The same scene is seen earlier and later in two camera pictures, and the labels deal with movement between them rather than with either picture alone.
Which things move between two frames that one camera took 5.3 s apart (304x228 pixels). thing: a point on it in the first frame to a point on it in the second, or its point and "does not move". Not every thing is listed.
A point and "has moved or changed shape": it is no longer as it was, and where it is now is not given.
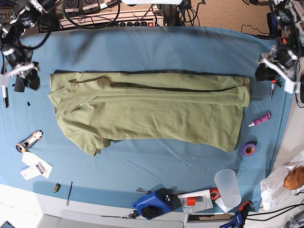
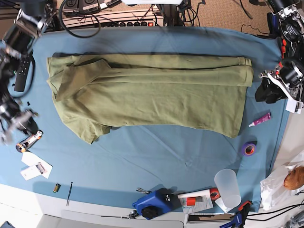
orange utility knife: x=23 y=146 does not move
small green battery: x=56 y=187 does not move
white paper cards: x=36 y=166 does not move
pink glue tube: x=266 y=118 does not move
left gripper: x=32 y=80 to x=31 y=126
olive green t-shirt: x=97 y=107 has moved or changed shape
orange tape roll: x=214 y=194 does not move
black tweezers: x=69 y=194 does not move
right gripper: x=280 y=66 to x=271 y=89
